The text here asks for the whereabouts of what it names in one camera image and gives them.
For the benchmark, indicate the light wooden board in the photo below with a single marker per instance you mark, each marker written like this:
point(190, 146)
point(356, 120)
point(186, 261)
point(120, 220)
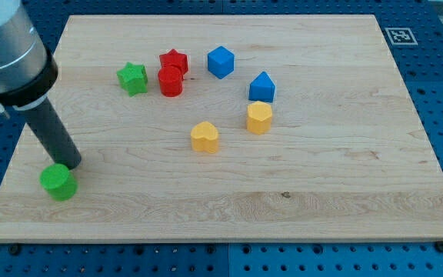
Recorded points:
point(346, 158)

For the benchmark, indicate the green star block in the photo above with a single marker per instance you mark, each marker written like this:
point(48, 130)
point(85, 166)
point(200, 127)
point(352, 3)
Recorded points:
point(133, 79)

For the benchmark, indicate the yellow hexagon block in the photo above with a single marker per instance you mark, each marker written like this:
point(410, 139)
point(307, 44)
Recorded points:
point(259, 117)

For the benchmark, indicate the green cylinder block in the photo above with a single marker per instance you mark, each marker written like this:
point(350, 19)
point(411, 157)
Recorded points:
point(58, 181)

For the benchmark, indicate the red star block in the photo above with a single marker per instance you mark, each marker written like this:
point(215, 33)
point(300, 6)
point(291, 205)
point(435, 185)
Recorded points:
point(176, 59)

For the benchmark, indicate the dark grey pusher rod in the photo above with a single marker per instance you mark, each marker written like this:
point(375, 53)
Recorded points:
point(46, 125)

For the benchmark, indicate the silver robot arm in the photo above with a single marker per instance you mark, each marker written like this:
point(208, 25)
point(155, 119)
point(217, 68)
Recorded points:
point(27, 68)

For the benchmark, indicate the red cylinder block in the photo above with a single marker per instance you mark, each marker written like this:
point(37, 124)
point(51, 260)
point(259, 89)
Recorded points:
point(170, 81)

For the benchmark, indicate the white fiducial marker tag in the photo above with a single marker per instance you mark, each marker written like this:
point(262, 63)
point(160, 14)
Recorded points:
point(400, 36)

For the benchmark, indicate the yellow heart block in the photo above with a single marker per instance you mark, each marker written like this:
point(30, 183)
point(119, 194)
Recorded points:
point(205, 138)

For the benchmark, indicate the blue cube block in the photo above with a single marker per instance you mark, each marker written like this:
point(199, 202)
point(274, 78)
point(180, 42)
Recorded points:
point(221, 62)

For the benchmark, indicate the blue house-shaped block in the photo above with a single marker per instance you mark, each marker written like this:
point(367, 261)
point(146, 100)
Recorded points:
point(262, 88)

